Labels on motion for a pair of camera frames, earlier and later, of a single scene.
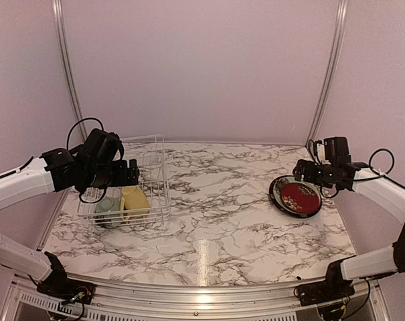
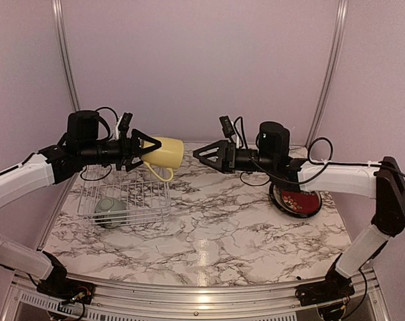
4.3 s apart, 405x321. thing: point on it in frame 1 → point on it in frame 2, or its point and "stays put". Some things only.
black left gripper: x=122 y=179 → x=127 y=153
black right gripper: x=308 y=176 → x=221 y=165
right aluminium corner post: x=331 y=74 stays put
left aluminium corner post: x=60 y=22 stays put
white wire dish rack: x=148 y=201 stays put
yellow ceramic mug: x=134 y=201 → x=169 y=155
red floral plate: x=300 y=197 stays put
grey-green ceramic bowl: x=108 y=212 stays put
